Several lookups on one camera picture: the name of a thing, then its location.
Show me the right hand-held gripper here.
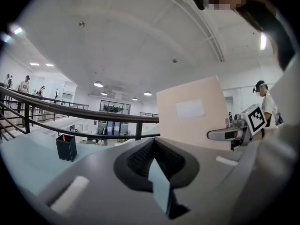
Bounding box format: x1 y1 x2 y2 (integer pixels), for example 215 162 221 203
207 103 268 151

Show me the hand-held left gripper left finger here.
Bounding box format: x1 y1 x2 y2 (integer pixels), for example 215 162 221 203
113 138 155 192

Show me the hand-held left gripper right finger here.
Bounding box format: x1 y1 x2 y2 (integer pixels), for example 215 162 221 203
153 138 200 189

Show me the black pen holder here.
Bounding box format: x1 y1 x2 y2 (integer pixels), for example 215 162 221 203
55 134 78 162

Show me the dark metal railing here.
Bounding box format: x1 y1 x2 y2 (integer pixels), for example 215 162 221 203
0 85 161 142

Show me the beige paper envelope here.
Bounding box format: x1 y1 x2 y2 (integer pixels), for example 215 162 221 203
147 75 229 220

